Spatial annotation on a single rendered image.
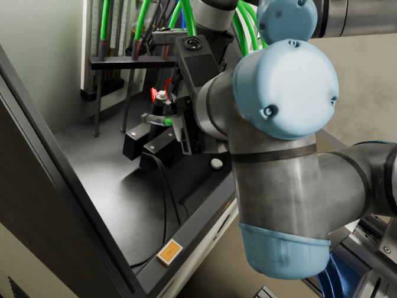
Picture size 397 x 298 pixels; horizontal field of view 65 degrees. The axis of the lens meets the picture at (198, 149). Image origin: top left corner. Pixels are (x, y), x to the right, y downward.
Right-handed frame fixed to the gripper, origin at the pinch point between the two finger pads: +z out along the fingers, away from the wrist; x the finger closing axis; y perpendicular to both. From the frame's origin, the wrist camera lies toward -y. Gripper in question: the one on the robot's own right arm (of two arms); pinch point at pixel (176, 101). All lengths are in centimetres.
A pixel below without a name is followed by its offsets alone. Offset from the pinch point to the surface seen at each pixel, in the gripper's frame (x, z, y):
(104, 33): -0.5, -5.6, -23.9
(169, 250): -22.0, 15.7, 19.4
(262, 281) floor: 53, 112, 53
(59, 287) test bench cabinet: -35, 37, 2
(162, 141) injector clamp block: 0.1, 14.0, -1.1
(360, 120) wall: 218, 79, 58
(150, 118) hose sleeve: -11.5, -1.5, 1.2
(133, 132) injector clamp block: -3.2, 14.0, -8.3
